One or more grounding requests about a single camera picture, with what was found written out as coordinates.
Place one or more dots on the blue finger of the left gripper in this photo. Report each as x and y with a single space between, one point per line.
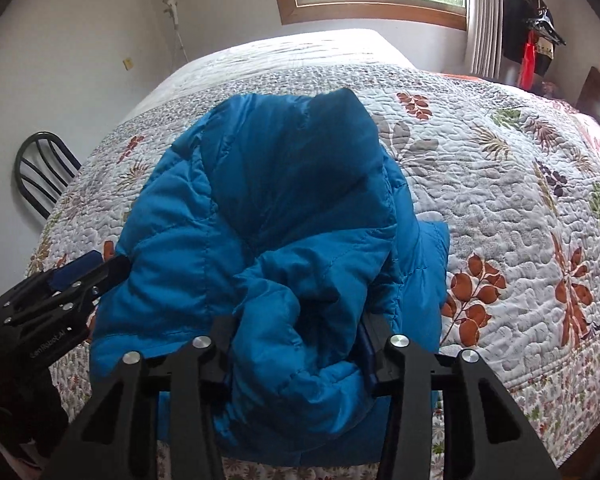
100 279
62 278

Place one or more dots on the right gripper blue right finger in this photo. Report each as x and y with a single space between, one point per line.
486 435

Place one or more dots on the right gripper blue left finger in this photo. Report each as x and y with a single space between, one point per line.
115 436

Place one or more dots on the blue puffer jacket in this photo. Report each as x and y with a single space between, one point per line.
286 213

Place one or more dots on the coat rack with clothes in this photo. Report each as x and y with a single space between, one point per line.
529 39

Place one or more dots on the black metal chair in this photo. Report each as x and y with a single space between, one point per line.
44 166

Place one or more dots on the floral quilted bedspread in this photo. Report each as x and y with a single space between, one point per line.
516 178

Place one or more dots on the grey white curtain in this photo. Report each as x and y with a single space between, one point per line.
484 37

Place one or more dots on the yellow wall socket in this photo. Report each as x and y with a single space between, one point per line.
128 63

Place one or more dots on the white wall-mounted handset with cord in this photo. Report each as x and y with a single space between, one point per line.
179 52

